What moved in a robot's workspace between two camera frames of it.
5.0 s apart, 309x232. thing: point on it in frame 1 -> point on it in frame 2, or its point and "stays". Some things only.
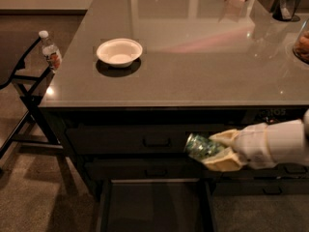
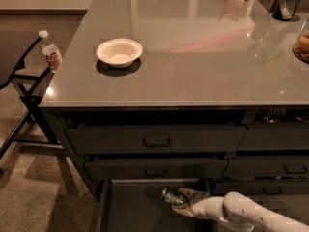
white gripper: [252, 146] -> [202, 203]
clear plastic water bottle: [51, 53] stays
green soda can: [201, 147] -> [172, 195]
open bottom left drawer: [157, 205] stays
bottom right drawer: [262, 187] stays
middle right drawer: [281, 170] stays
